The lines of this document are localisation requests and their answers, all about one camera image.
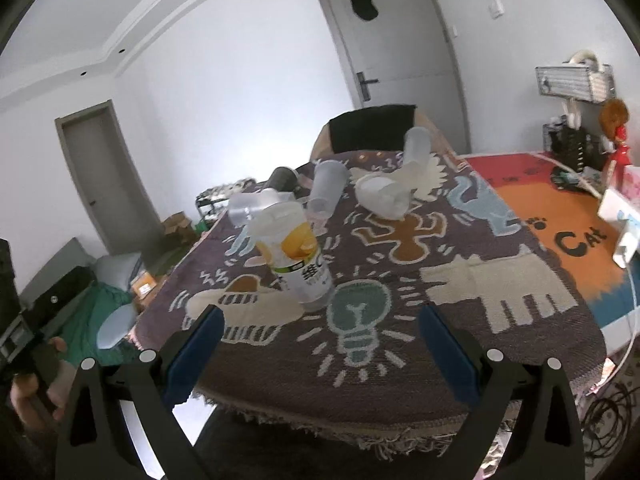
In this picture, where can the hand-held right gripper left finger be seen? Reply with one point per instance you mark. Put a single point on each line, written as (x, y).
(192, 357)

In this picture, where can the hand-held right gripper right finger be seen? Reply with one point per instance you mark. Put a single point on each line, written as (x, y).
(448, 357)

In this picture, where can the clear cup with orange label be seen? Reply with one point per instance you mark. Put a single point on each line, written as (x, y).
(295, 257)

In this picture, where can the clear plastic cup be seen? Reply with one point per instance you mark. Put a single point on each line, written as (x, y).
(247, 206)

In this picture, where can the wide frosted plastic cup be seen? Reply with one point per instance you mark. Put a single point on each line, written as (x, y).
(382, 195)

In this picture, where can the tall frosted plastic cup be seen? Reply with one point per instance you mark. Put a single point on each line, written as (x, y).
(417, 147)

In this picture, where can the person's left hand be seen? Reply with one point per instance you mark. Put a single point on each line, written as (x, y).
(35, 405)

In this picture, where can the black box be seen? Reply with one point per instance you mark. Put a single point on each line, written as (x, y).
(55, 297)

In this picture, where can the green cloth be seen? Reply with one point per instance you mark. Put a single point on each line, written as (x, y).
(87, 320)

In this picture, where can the light blue round cushion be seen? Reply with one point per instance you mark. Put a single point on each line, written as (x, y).
(116, 327)

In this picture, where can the orange flat box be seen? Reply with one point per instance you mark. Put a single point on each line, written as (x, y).
(145, 284)

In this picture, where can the purple printed blanket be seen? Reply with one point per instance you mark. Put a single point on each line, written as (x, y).
(395, 280)

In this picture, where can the light grey pillow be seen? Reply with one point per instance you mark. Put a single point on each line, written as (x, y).
(117, 270)

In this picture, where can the brown cardboard box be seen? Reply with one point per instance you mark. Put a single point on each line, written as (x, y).
(179, 227)

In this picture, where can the plain grey door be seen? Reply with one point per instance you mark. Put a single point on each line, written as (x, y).
(107, 175)

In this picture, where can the black cylinder bottle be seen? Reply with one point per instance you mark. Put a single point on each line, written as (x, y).
(281, 179)

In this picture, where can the white power adapter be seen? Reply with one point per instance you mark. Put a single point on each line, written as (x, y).
(629, 247)

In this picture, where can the brown chair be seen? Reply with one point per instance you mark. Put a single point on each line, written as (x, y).
(437, 132)

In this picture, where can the white box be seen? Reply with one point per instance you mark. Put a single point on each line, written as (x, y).
(617, 205)

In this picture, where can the black cloth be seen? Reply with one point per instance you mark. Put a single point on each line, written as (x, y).
(372, 127)

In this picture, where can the black mesh basket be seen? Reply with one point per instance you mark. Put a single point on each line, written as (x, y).
(575, 147)

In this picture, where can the pink tissue box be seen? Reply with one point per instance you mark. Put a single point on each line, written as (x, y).
(632, 180)

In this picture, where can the red dress doll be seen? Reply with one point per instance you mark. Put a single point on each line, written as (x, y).
(619, 135)

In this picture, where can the grey door with hole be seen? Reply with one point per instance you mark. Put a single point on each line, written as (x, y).
(400, 40)

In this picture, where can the white light switch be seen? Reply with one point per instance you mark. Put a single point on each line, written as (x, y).
(496, 8)

